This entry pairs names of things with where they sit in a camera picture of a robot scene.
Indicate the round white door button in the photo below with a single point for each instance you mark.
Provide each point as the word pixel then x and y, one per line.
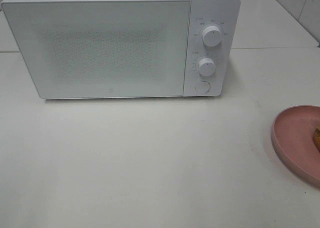
pixel 202 87

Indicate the white microwave door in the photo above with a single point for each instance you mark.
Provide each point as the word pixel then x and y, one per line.
pixel 101 50

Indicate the pink round plate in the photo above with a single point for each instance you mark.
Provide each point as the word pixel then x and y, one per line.
pixel 292 136

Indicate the burger with lettuce and cheese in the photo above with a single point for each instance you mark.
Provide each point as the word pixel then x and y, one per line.
pixel 316 137

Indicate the lower white round knob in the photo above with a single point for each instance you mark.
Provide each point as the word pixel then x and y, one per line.
pixel 206 67

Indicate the white round knob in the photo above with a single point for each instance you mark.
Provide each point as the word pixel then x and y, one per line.
pixel 211 35
pixel 206 67

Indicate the upper white round knob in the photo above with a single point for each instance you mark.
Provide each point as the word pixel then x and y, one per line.
pixel 211 35

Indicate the white microwave oven body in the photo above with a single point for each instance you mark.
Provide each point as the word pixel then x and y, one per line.
pixel 201 14

